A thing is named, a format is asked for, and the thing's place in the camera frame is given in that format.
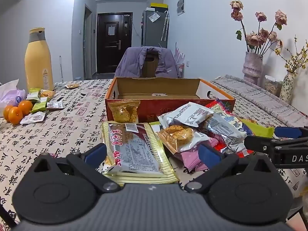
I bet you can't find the yellow black box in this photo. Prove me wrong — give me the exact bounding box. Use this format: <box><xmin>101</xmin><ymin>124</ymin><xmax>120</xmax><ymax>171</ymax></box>
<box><xmin>150</xmin><ymin>3</ymin><xmax>168</xmax><ymax>11</ymax></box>

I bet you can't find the silver blue snack packet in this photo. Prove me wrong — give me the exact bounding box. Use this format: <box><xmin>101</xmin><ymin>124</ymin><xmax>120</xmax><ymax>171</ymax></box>
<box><xmin>202</xmin><ymin>112</ymin><xmax>248</xmax><ymax>152</ymax></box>

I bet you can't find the gold striped snack packet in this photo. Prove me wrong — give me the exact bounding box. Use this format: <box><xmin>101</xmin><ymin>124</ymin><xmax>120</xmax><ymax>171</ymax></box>
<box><xmin>101</xmin><ymin>121</ymin><xmax>180</xmax><ymax>185</ymax></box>

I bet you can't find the small white sachet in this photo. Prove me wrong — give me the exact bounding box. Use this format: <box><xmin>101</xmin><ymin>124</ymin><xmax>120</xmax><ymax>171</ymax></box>
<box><xmin>46</xmin><ymin>100</ymin><xmax>64</xmax><ymax>110</ymax></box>
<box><xmin>20</xmin><ymin>111</ymin><xmax>46</xmax><ymax>125</ymax></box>

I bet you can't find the brown chair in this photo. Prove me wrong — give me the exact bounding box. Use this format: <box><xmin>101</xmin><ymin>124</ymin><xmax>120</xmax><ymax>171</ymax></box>
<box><xmin>142</xmin><ymin>53</ymin><xmax>160</xmax><ymax>78</ymax></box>

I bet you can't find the white silver snack packet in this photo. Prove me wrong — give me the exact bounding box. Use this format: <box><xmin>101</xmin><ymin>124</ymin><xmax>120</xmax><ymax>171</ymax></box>
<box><xmin>157</xmin><ymin>102</ymin><xmax>214</xmax><ymax>128</ymax></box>

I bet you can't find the red colourful printed packet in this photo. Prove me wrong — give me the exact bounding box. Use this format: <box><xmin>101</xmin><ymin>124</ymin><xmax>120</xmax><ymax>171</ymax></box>
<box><xmin>204</xmin><ymin>99</ymin><xmax>253</xmax><ymax>135</ymax></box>

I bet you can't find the thin black rod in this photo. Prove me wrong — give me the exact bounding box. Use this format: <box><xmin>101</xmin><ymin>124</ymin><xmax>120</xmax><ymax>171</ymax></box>
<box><xmin>0</xmin><ymin>201</ymin><xmax>18</xmax><ymax>228</ymax></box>

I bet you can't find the dark entrance door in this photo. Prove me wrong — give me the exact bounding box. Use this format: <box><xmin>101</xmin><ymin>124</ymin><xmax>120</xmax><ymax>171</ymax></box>
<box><xmin>96</xmin><ymin>13</ymin><xmax>133</xmax><ymax>74</ymax></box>

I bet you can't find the purple tissue pack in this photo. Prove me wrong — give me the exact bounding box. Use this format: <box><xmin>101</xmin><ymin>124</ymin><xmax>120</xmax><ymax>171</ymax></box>
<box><xmin>0</xmin><ymin>79</ymin><xmax>26</xmax><ymax>110</ymax></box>

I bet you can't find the orange cardboard box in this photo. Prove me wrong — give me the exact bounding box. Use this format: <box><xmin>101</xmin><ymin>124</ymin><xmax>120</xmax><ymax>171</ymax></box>
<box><xmin>105</xmin><ymin>77</ymin><xmax>236</xmax><ymax>123</ymax></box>

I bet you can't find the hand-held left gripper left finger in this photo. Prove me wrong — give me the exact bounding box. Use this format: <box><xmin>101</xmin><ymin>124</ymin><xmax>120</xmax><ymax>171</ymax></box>
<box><xmin>32</xmin><ymin>143</ymin><xmax>121</xmax><ymax>194</ymax></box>

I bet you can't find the clear orange cracker packet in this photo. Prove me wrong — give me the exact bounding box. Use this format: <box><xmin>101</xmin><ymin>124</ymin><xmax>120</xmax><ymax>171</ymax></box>
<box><xmin>107</xmin><ymin>100</ymin><xmax>141</xmax><ymax>124</ymax></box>

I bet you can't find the red snack packet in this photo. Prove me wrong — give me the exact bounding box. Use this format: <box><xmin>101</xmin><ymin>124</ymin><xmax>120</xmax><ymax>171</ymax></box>
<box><xmin>209</xmin><ymin>140</ymin><xmax>253</xmax><ymax>156</ymax></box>

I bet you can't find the yellow thermos bottle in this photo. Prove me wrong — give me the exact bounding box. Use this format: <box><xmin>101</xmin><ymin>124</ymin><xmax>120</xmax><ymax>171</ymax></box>
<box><xmin>24</xmin><ymin>27</ymin><xmax>55</xmax><ymax>92</ymax></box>

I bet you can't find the pink ribbed vase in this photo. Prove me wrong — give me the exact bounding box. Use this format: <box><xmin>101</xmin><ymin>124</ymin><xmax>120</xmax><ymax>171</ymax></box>
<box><xmin>242</xmin><ymin>51</ymin><xmax>264</xmax><ymax>85</ymax></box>

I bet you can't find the folded hanging umbrella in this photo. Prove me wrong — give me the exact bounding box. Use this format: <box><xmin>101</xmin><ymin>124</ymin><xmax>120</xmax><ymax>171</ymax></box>
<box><xmin>161</xmin><ymin>11</ymin><xmax>170</xmax><ymax>41</ymax></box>

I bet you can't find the grey interior door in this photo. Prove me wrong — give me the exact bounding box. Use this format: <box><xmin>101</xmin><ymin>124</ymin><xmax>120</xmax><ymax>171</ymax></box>
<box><xmin>83</xmin><ymin>3</ymin><xmax>93</xmax><ymax>80</ymax></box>

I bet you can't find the purple padded jacket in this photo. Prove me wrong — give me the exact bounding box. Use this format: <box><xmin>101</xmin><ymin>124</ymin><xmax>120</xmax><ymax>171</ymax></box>
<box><xmin>114</xmin><ymin>46</ymin><xmax>180</xmax><ymax>79</ymax></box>

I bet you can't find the dried rose bouquet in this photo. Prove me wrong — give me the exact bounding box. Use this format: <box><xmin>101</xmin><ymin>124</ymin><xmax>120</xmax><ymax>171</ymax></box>
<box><xmin>230</xmin><ymin>0</ymin><xmax>288</xmax><ymax>56</ymax></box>

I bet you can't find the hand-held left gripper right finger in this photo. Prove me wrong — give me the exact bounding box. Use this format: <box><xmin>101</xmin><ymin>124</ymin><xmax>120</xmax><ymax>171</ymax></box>
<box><xmin>183</xmin><ymin>143</ymin><xmax>275</xmax><ymax>194</ymax></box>

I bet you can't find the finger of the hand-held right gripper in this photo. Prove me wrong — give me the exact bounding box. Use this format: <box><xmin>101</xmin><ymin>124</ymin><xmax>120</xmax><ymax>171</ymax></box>
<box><xmin>274</xmin><ymin>126</ymin><xmax>308</xmax><ymax>139</ymax></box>
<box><xmin>244</xmin><ymin>135</ymin><xmax>280</xmax><ymax>152</ymax></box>

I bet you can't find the clear cookie packet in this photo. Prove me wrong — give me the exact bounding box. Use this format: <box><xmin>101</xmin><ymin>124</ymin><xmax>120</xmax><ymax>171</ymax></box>
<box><xmin>38</xmin><ymin>90</ymin><xmax>56</xmax><ymax>99</ymax></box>

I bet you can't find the yellow flower branch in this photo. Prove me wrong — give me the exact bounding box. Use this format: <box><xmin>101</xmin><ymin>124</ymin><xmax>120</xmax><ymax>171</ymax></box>
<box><xmin>274</xmin><ymin>35</ymin><xmax>308</xmax><ymax>74</ymax></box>

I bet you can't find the grey patterned folded cloth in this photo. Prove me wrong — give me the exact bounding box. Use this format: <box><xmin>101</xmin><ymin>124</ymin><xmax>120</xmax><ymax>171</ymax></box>
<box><xmin>209</xmin><ymin>75</ymin><xmax>308</xmax><ymax>128</ymax></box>

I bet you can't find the glass jar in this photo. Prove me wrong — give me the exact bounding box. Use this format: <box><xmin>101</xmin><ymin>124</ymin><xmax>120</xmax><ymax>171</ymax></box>
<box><xmin>261</xmin><ymin>75</ymin><xmax>283</xmax><ymax>97</ymax></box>

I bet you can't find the grey refrigerator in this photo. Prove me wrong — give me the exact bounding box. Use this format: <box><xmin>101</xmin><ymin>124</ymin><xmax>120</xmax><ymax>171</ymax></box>
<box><xmin>141</xmin><ymin>10</ymin><xmax>169</xmax><ymax>49</ymax></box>

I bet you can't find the pink snack packet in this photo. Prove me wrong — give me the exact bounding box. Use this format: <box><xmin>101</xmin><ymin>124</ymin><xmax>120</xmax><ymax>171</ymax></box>
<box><xmin>173</xmin><ymin>137</ymin><xmax>220</xmax><ymax>172</ymax></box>

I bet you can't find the white wall panel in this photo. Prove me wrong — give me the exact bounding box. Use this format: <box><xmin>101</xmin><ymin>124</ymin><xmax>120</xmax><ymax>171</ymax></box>
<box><xmin>176</xmin><ymin>0</ymin><xmax>186</xmax><ymax>16</ymax></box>

